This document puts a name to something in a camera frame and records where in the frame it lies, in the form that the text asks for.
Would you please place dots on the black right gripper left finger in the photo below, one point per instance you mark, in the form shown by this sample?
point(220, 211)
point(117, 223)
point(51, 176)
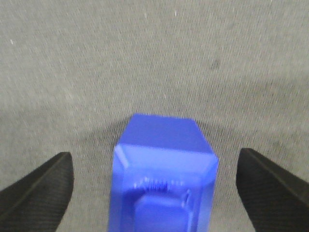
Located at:
point(38, 201)

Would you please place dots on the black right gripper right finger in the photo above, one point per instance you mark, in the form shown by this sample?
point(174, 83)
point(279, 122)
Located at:
point(275, 199)

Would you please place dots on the blue plastic bottle-shaped part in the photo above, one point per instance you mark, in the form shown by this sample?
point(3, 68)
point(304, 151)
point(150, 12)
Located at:
point(163, 177)

